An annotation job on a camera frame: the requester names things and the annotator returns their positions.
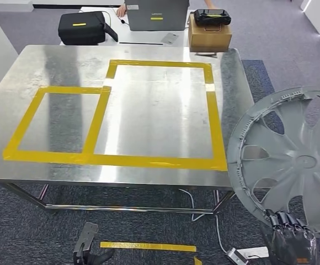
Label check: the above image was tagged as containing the person's right hand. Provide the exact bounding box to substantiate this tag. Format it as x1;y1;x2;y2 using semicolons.
116;3;128;18

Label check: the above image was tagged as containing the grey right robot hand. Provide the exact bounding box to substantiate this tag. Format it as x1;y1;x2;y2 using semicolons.
260;209;319;265

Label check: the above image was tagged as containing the dark left robot hand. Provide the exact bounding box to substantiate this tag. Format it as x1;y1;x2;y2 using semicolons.
85;248;116;265

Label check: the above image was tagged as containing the silver plastic wheel cover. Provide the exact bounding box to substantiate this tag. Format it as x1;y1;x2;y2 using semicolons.
226;86;320;237

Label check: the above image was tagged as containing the stainless steel workbench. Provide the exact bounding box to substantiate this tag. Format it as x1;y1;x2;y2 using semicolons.
0;44;256;217

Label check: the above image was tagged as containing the yellow tape on workbench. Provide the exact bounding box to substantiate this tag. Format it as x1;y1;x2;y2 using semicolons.
2;59;229;172

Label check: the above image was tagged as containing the black handheld controller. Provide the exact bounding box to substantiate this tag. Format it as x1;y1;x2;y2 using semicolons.
193;9;232;27

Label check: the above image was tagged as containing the brown cardboard box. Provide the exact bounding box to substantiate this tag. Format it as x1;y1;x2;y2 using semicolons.
187;14;233;54

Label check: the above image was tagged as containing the white desk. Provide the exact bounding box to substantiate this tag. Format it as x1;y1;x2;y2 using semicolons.
60;6;197;47

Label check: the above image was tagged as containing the white power strip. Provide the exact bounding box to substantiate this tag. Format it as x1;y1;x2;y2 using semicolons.
238;246;270;261

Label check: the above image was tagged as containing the grey laptop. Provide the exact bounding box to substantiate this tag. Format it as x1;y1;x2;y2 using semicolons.
125;0;190;32

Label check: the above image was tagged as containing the black carrying case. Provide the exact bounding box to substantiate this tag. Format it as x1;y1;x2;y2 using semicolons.
57;10;119;46

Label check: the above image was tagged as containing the grey card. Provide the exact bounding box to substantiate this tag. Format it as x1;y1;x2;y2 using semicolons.
161;32;180;45

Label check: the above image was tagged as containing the yellow floor tape square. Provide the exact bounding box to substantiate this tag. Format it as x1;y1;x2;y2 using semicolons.
100;241;203;265

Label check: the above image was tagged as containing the white low plinth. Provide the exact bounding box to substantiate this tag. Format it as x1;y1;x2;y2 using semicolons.
0;0;34;13

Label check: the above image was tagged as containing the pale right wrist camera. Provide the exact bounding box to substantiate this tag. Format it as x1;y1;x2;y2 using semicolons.
226;247;250;265

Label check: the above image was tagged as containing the white floor cable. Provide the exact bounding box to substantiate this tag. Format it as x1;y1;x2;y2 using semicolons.
178;188;229;255

